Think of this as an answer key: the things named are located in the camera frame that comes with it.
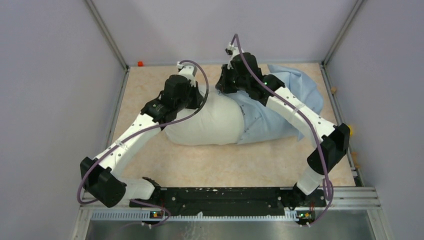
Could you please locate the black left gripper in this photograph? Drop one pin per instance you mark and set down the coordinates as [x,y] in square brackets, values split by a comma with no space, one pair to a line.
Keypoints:
[198,98]

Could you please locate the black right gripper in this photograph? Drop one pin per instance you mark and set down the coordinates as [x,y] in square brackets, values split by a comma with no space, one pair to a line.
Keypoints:
[221,85]

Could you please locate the white pillow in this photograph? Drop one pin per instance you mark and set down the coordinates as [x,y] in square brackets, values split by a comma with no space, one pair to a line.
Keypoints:
[219,122]

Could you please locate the light blue pillowcase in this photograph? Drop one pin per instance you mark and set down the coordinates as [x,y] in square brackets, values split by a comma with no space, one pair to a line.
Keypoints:
[263,124]

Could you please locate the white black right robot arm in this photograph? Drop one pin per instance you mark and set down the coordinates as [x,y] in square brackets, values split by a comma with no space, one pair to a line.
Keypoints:
[242,75]

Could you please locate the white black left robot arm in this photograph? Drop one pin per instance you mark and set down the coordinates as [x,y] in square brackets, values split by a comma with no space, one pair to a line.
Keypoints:
[101,176]

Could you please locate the yellow toy block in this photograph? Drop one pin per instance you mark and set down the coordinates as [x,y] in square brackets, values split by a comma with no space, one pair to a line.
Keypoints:
[351,131]

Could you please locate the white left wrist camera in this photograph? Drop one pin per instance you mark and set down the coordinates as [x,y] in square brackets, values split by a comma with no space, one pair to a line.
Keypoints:
[187,70]

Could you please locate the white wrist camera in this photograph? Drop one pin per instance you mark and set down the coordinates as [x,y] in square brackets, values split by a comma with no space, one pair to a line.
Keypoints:
[187,70]
[233,50]

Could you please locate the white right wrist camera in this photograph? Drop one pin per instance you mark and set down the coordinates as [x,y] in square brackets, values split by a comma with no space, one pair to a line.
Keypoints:
[233,50]

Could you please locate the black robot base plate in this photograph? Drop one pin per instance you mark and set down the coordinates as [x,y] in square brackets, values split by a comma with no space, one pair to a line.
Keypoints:
[231,201]

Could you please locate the small wooden block near rail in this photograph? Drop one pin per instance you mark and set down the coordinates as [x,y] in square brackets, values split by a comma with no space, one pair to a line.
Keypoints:
[354,157]

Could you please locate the aluminium front frame rail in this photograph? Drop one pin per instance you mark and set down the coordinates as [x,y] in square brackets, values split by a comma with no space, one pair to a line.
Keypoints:
[344,199]

